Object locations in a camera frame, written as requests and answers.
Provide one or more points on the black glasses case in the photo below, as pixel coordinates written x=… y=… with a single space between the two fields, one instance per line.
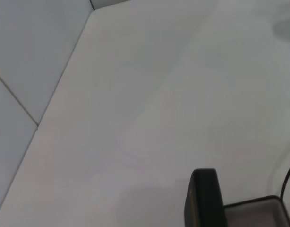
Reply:
x=204 y=201

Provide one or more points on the black glasses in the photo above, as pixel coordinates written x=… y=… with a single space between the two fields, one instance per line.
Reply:
x=284 y=182

